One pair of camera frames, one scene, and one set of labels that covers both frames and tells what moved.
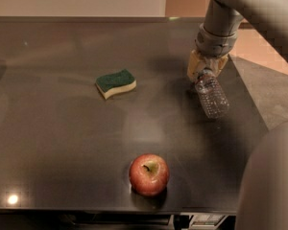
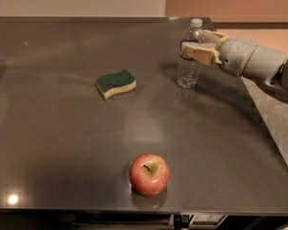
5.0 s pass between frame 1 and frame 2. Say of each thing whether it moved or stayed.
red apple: stayed
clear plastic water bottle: moved
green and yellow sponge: stayed
